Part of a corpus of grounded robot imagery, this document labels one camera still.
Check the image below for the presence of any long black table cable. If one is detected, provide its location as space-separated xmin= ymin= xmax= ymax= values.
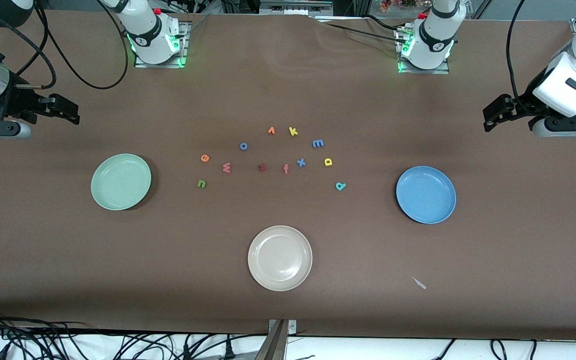
xmin=324 ymin=22 xmax=411 ymax=46

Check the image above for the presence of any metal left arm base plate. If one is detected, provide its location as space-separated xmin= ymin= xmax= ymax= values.
xmin=397 ymin=25 xmax=451 ymax=75

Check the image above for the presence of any silver metal bracket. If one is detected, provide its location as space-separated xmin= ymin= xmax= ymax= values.
xmin=268 ymin=319 xmax=297 ymax=336

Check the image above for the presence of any short black table cable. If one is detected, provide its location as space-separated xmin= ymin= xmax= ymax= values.
xmin=365 ymin=14 xmax=401 ymax=33

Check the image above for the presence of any brown table cover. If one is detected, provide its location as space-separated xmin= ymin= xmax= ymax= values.
xmin=0 ymin=9 xmax=576 ymax=342

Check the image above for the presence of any blue plate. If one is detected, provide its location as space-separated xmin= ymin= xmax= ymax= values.
xmin=396 ymin=165 xmax=457 ymax=225

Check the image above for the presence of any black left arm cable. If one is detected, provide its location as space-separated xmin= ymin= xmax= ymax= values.
xmin=506 ymin=0 xmax=533 ymax=101

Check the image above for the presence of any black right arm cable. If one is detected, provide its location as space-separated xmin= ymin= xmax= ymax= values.
xmin=0 ymin=0 xmax=129 ymax=91

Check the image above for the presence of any grey aluminium profile bar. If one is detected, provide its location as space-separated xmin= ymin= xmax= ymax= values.
xmin=254 ymin=320 xmax=287 ymax=360

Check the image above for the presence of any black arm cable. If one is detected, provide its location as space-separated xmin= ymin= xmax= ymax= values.
xmin=0 ymin=0 xmax=129 ymax=91
xmin=506 ymin=0 xmax=533 ymax=101

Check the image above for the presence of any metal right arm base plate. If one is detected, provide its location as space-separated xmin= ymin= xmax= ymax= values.
xmin=134 ymin=20 xmax=191 ymax=69

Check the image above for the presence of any grey metal box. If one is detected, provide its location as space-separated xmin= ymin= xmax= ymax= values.
xmin=260 ymin=0 xmax=333 ymax=16

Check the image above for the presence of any green plate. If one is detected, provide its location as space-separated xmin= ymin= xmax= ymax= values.
xmin=91 ymin=153 xmax=152 ymax=211

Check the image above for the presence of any beige plate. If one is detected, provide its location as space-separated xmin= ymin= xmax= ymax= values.
xmin=248 ymin=225 xmax=313 ymax=292

